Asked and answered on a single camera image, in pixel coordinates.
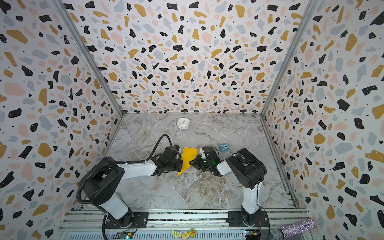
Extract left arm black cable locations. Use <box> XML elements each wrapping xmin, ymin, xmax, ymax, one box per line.
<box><xmin>75</xmin><ymin>133</ymin><xmax>175</xmax><ymax>240</ymax></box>

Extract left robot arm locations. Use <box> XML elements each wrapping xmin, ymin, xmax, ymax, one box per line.
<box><xmin>77</xmin><ymin>145</ymin><xmax>183</xmax><ymax>221</ymax></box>

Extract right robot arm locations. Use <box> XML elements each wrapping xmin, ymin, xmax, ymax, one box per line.
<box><xmin>189</xmin><ymin>147</ymin><xmax>267</xmax><ymax>227</ymax></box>

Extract blue owl toy block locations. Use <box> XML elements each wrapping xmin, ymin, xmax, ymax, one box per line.
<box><xmin>219</xmin><ymin>143</ymin><xmax>230</xmax><ymax>152</ymax></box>

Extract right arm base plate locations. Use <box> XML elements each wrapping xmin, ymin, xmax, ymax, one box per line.
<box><xmin>226</xmin><ymin>209</ymin><xmax>270</xmax><ymax>228</ymax></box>

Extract glitter microphone right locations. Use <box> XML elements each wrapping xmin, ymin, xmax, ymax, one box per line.
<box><xmin>269</xmin><ymin>219</ymin><xmax>317</xmax><ymax>240</ymax></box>

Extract colourful stickers on rail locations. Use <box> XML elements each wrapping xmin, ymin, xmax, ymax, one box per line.
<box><xmin>172</xmin><ymin>228</ymin><xmax>197</xmax><ymax>240</ymax></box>

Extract aluminium rail frame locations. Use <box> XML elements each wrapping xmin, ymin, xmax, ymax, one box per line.
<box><xmin>56</xmin><ymin>209</ymin><xmax>309</xmax><ymax>240</ymax></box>

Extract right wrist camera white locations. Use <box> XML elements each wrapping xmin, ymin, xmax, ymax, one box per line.
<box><xmin>199</xmin><ymin>148</ymin><xmax>206</xmax><ymax>159</ymax></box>

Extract yellow square paper sheet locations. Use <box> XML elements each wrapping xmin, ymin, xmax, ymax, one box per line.
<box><xmin>178</xmin><ymin>148</ymin><xmax>198</xmax><ymax>176</ymax></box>

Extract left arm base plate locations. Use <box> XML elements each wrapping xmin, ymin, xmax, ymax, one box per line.
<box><xmin>105</xmin><ymin>212</ymin><xmax>149</xmax><ymax>230</ymax></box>

